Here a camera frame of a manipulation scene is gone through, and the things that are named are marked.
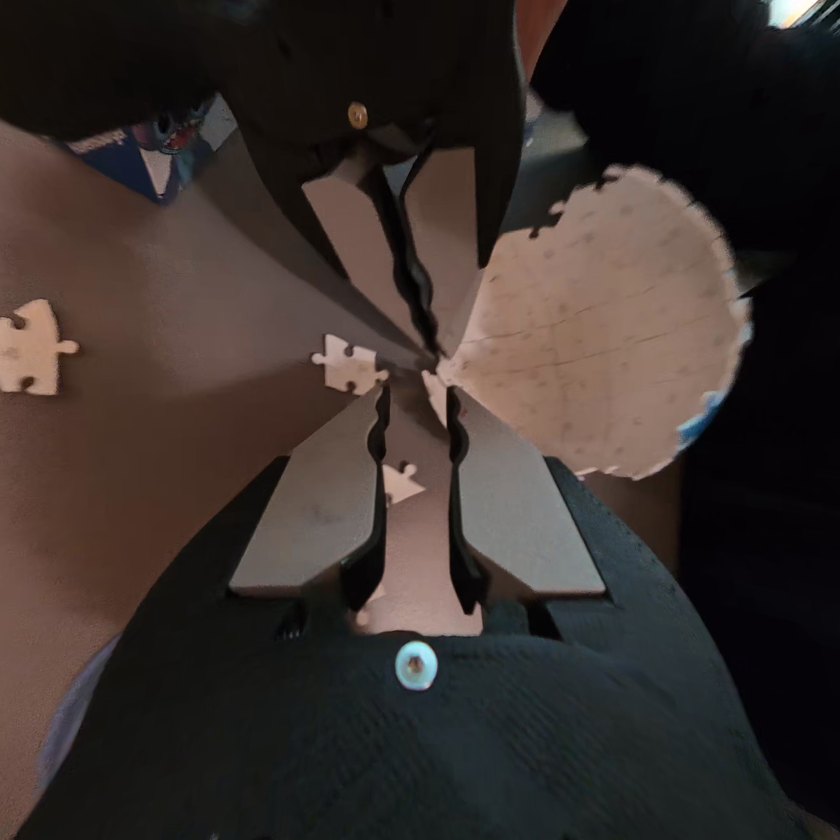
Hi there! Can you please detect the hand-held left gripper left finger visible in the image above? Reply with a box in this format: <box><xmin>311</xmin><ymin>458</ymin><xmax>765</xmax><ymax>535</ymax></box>
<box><xmin>227</xmin><ymin>385</ymin><xmax>391</xmax><ymax>613</ymax></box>

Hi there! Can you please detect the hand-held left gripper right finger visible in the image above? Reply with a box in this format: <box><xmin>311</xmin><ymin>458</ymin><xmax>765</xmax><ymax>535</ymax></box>
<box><xmin>446</xmin><ymin>386</ymin><xmax>606</xmax><ymax>616</ymax></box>

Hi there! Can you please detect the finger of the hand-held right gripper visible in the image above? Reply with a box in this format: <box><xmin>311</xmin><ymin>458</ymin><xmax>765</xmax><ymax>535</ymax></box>
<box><xmin>302</xmin><ymin>161</ymin><xmax>439</xmax><ymax>361</ymax></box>
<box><xmin>400</xmin><ymin>146</ymin><xmax>487</xmax><ymax>361</ymax></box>

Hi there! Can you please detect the white puzzle piece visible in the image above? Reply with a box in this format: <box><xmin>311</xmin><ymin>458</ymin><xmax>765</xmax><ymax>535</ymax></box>
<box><xmin>382</xmin><ymin>461</ymin><xmax>426</xmax><ymax>508</ymax></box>
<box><xmin>0</xmin><ymin>298</ymin><xmax>81</xmax><ymax>396</ymax></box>
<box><xmin>310</xmin><ymin>333</ymin><xmax>390</xmax><ymax>396</ymax></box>

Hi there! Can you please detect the partly built puzzle ball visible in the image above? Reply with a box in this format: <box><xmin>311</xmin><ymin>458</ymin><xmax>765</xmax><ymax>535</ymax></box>
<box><xmin>423</xmin><ymin>164</ymin><xmax>754</xmax><ymax>481</ymax></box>

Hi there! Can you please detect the printed puzzle box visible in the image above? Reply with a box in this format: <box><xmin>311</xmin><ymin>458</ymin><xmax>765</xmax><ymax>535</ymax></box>
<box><xmin>62</xmin><ymin>92</ymin><xmax>237</xmax><ymax>206</ymax></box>

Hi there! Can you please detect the blue plastic stand ring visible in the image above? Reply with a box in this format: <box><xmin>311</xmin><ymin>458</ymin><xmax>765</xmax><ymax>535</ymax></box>
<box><xmin>39</xmin><ymin>640</ymin><xmax>122</xmax><ymax>795</ymax></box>

